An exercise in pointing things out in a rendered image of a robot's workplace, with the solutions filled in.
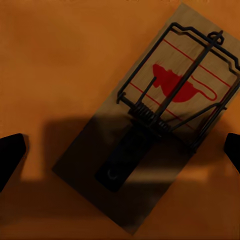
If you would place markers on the mousetrap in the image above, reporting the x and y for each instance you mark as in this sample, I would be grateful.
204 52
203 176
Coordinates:
137 143

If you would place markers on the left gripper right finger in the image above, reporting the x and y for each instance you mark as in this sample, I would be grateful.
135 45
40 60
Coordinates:
232 149

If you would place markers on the cabinet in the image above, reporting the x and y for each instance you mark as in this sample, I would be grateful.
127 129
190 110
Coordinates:
59 62

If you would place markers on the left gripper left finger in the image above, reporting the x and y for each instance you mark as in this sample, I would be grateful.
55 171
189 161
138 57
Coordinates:
12 149

